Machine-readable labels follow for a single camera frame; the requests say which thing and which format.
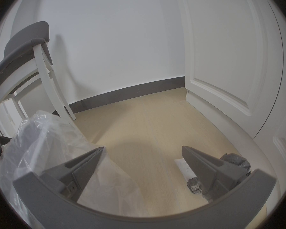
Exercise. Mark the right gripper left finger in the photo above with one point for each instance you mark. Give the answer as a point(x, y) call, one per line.
point(78, 170)

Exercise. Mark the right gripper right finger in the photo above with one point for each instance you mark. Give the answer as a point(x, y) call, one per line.
point(205, 170)

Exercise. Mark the clear plastic bag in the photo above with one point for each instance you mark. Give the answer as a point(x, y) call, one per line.
point(114, 182)

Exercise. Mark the crumpled black plastic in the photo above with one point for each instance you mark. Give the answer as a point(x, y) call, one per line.
point(238, 162)

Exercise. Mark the white chair with grey cushions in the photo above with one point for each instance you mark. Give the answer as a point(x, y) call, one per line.
point(26, 36)

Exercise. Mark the white wardrobe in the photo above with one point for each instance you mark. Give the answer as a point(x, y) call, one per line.
point(228, 44)

